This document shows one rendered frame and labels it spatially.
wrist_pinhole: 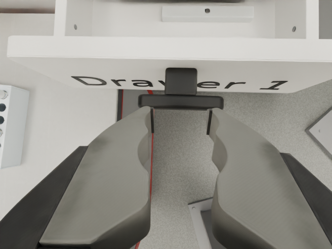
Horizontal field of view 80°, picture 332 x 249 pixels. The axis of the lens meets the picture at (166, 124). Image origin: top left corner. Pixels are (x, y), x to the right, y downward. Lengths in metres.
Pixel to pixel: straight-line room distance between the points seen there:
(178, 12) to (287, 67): 0.14
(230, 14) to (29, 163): 0.37
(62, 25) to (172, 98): 0.13
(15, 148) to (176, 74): 0.30
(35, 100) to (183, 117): 0.81
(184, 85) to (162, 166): 0.94
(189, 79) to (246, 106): 0.99
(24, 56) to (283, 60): 0.20
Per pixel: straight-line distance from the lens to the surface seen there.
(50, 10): 0.47
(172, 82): 0.17
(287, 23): 0.28
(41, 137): 0.39
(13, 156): 0.39
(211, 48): 0.17
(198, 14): 0.27
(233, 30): 0.28
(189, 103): 0.17
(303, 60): 0.19
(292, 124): 1.25
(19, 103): 0.39
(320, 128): 1.28
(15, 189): 0.42
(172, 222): 1.17
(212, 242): 0.87
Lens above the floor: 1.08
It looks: 86 degrees down
